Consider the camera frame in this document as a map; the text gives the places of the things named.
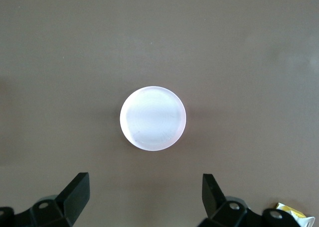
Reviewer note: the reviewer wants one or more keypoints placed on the pink round plate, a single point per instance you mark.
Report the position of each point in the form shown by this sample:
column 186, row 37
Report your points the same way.
column 153, row 118

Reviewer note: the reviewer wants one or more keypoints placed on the yellow torn packet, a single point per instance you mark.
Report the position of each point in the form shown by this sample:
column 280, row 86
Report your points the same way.
column 302, row 218

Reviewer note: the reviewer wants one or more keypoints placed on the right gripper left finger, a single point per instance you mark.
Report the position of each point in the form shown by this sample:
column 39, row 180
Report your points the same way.
column 73, row 194

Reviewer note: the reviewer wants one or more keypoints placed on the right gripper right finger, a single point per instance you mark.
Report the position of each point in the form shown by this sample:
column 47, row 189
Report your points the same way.
column 214, row 199

